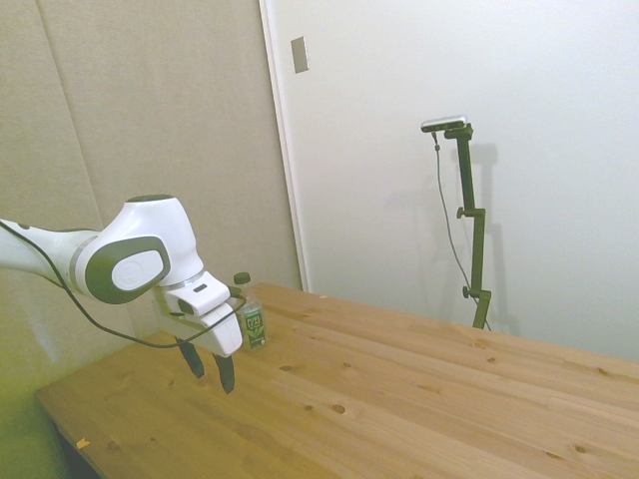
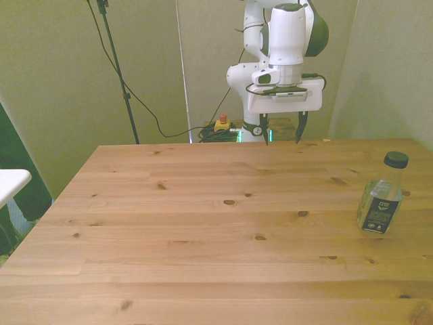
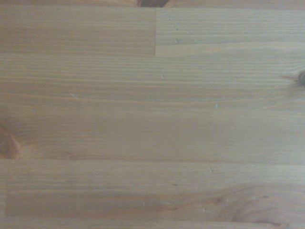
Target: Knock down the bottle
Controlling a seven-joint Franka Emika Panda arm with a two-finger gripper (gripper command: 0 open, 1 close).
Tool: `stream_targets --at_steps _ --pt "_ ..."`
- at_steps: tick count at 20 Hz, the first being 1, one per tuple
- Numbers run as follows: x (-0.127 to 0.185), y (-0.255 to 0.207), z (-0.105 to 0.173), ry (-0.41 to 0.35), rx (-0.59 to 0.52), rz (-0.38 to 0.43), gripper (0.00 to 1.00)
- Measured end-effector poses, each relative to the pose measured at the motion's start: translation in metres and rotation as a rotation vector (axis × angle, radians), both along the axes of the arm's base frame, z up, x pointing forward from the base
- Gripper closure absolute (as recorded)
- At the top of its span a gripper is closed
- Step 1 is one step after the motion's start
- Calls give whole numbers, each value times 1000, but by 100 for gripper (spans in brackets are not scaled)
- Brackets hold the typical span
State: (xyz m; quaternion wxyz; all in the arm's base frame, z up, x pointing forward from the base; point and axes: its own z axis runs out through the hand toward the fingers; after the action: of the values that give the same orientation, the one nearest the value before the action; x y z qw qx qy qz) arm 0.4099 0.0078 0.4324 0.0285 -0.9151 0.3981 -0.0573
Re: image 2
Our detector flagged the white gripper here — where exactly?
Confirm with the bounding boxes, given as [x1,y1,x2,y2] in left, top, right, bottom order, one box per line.
[246,78,323,147]

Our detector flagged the clear bottle with black cap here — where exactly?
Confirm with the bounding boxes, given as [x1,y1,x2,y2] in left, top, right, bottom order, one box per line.
[356,151,410,235]

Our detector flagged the yellow emergency stop button box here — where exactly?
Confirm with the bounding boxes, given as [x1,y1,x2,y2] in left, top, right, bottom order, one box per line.
[214,114,233,133]

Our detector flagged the white vertical strip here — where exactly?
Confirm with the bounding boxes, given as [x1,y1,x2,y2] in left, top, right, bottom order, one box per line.
[175,0,195,144]

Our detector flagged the black tripod stand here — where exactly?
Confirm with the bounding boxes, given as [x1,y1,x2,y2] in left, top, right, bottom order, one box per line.
[95,0,141,145]

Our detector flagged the dark green cloth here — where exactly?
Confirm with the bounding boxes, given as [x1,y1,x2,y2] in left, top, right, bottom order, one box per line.
[0,101,54,257]

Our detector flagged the white board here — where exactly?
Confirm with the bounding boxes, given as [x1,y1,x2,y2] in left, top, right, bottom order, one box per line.
[0,169,32,210]

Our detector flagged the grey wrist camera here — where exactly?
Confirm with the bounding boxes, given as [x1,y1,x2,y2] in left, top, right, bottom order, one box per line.
[252,84,309,102]

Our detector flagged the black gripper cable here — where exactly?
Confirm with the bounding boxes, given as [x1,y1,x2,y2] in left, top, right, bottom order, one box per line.
[301,72,327,91]

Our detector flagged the coiled dark cable bundle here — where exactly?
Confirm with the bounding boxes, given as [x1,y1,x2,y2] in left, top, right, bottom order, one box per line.
[197,124,243,144]

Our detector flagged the thin black cable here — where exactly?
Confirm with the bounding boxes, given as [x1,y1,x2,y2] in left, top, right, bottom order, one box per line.
[85,0,207,139]

